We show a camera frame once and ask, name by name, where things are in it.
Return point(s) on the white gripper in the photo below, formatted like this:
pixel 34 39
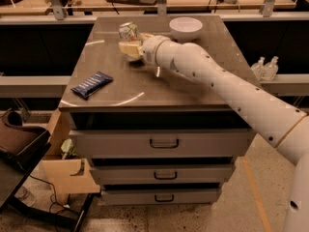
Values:
pixel 150 50

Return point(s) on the silver green 7up can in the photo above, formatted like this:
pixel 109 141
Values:
pixel 129 32

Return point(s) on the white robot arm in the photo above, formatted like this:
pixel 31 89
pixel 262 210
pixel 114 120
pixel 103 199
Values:
pixel 282 125

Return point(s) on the white ceramic bowl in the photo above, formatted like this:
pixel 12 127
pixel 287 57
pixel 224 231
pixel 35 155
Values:
pixel 185 29

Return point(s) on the dark blue snack packet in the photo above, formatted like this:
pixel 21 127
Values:
pixel 92 84

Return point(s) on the grey drawer cabinet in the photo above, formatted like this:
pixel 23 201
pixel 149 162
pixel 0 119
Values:
pixel 142 98

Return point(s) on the top grey drawer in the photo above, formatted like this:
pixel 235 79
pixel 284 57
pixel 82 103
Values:
pixel 114 144

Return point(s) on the clear sanitizer bottle left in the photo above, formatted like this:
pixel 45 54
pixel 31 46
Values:
pixel 257 68

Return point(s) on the cardboard piece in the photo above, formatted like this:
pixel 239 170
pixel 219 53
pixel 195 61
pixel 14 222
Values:
pixel 69 176

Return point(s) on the dark brown chair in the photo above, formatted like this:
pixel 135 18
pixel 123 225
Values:
pixel 21 149

